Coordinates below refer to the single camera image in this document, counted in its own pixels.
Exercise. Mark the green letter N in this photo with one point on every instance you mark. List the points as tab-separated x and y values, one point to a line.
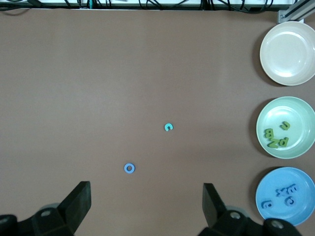
272	143

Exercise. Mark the light green plate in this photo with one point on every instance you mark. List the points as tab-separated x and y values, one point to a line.
278	110

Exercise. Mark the blue letter X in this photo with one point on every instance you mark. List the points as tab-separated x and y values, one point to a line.
280	192

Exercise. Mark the blue plate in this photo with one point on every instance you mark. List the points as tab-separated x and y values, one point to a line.
275	177

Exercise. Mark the blue letter a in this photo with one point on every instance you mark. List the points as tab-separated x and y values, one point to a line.
267	204

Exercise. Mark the beige plate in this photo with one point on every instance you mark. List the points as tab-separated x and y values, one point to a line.
288	54

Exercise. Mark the green letter B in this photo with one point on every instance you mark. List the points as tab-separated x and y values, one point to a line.
269	134

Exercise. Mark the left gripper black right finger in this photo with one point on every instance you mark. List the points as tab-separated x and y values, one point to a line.
214	211

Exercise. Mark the brown table cover sheet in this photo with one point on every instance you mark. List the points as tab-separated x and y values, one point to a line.
98	86

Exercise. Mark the blue letter E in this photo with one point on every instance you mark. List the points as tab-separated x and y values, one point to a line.
292	188

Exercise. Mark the teal letter c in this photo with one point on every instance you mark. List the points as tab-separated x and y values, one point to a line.
166	127

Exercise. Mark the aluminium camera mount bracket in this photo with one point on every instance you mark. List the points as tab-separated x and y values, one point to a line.
290	16

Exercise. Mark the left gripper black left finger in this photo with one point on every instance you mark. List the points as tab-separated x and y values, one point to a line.
76	209

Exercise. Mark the green letter U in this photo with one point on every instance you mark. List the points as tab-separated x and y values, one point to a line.
281	126

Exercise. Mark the green letter P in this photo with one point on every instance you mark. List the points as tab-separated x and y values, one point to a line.
284	142

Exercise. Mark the blue letter G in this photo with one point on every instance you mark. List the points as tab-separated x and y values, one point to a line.
285	201

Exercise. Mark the blue letter O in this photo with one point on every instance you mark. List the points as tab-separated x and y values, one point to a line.
125	168

